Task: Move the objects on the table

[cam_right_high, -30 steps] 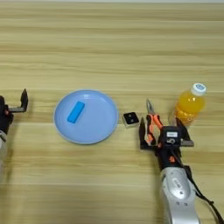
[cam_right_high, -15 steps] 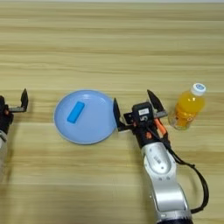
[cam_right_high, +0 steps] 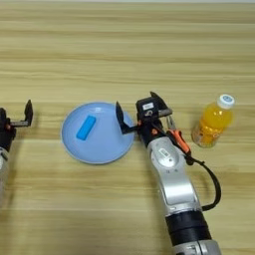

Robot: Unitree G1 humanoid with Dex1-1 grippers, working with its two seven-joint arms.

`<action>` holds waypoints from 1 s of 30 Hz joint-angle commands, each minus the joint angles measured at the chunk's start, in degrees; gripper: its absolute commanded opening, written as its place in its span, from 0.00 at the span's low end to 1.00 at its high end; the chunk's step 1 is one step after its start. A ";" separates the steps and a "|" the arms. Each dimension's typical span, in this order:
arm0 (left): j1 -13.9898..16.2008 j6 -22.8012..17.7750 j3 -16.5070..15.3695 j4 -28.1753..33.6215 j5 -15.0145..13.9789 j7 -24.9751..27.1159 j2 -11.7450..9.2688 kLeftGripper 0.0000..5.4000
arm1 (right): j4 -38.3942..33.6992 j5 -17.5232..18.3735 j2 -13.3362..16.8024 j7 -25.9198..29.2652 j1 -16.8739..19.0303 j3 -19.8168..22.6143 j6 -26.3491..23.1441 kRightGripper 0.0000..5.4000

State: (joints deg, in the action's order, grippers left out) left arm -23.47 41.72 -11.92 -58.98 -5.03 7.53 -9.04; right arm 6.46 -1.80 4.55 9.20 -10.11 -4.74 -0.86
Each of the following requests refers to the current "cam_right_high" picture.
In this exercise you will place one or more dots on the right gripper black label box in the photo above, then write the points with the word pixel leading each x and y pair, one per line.
pixel 147 108

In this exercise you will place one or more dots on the light blue round plate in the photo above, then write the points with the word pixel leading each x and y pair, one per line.
pixel 103 142

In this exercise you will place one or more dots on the blue rectangular block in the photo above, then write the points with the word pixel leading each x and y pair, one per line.
pixel 86 127

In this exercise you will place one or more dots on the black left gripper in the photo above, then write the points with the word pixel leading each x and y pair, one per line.
pixel 8 134

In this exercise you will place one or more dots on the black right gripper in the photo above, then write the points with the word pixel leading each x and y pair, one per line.
pixel 151 131

